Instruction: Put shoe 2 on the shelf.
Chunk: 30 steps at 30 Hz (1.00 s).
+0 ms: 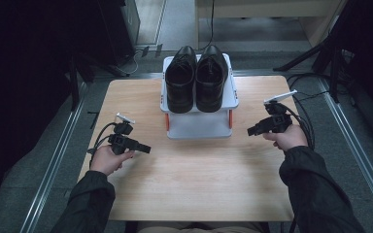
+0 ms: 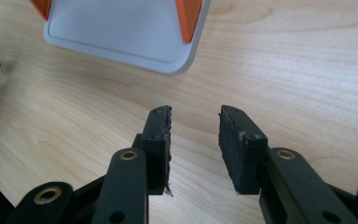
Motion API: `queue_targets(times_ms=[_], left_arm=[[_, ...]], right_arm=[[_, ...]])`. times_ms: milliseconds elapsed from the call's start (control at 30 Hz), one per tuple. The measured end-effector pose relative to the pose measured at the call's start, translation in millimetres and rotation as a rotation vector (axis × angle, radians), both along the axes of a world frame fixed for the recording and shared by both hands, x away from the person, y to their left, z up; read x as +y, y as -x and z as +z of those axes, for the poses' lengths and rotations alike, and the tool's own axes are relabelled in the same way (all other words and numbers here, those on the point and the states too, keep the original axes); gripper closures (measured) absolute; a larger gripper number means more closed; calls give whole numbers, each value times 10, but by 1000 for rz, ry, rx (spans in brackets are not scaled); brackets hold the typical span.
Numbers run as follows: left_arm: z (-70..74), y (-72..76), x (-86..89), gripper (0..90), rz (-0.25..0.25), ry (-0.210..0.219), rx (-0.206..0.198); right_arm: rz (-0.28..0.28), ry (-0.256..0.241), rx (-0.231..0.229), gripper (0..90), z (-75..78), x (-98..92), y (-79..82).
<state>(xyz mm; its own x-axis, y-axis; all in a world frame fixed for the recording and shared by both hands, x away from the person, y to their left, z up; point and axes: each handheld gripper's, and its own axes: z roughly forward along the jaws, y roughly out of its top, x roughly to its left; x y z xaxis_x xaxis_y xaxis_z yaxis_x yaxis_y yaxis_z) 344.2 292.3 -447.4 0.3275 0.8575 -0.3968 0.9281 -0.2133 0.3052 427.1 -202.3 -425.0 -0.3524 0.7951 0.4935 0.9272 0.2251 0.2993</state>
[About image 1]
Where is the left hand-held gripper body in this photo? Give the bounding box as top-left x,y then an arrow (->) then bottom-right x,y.
107,112 -> 137,156

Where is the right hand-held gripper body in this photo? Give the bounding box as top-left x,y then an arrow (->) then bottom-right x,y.
261,88 -> 298,135

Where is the white two-tier shoe rack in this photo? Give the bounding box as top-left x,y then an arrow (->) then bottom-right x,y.
159,52 -> 240,141

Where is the black leather shoe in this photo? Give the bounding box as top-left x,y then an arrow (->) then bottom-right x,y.
164,45 -> 198,115
195,44 -> 229,114

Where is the person's right hand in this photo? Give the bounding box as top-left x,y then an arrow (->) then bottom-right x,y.
261,123 -> 309,152

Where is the person's left hand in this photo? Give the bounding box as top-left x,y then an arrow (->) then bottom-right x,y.
89,144 -> 136,177

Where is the black tripod stand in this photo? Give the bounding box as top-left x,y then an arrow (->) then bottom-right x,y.
273,30 -> 343,105

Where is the light wooden furniture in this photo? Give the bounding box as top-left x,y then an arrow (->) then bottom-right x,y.
194,0 -> 349,50

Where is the dark cabinet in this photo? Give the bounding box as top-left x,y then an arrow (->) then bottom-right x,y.
97,0 -> 142,67

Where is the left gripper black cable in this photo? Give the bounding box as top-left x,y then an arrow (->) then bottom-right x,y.
86,121 -> 119,170

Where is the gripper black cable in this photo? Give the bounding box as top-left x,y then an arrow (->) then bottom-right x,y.
280,102 -> 316,150
86,121 -> 119,170

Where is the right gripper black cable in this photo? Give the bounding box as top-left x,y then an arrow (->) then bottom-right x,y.
280,102 -> 316,150

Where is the black floor cable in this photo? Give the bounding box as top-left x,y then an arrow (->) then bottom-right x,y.
286,72 -> 332,108

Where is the metal floor rail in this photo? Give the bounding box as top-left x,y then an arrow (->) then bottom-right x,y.
18,81 -> 89,233
316,77 -> 373,221

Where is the thin black hanging cable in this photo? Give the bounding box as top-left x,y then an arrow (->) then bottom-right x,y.
197,0 -> 216,51

